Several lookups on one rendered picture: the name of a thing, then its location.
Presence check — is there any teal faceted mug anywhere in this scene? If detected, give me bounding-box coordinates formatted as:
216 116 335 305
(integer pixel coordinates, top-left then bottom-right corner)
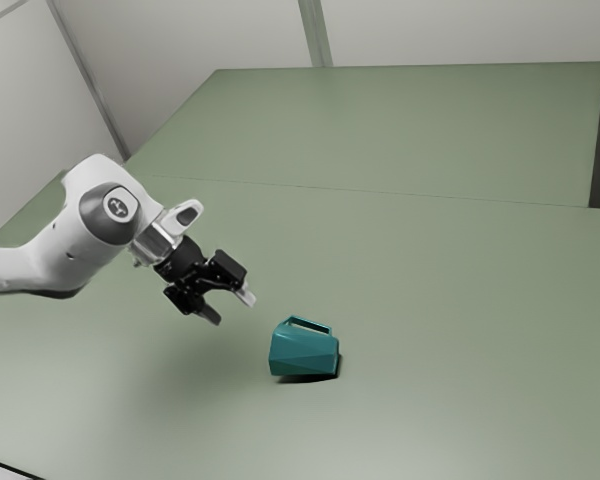
268 314 341 378

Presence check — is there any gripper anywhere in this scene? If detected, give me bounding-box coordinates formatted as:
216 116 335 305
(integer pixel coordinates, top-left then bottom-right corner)
152 238 258 327

